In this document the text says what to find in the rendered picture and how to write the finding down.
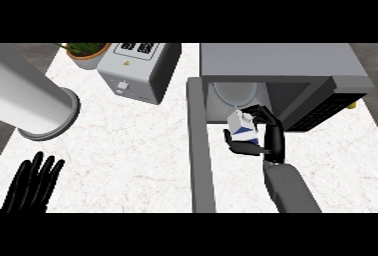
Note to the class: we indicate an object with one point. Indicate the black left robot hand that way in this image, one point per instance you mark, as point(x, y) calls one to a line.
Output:
point(29, 186)

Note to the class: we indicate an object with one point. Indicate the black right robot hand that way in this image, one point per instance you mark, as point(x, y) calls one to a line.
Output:
point(273, 140)

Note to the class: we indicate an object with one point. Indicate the white and blue milk carton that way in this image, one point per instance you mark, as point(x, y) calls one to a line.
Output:
point(242, 128)

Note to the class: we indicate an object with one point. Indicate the white microwave plate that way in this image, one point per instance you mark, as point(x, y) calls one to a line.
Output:
point(236, 94)

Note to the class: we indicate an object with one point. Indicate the grey microwave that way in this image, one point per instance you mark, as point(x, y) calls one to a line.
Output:
point(285, 80)

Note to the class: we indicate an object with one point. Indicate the small yellow object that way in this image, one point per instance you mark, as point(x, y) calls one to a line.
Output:
point(351, 105)

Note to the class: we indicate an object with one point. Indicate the white paper towel roll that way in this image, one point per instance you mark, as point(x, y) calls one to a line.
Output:
point(34, 100)

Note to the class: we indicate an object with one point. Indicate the grey toaster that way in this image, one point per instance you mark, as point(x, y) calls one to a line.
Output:
point(137, 71)

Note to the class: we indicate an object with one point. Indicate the potted green plant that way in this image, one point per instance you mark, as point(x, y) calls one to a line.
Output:
point(87, 53)

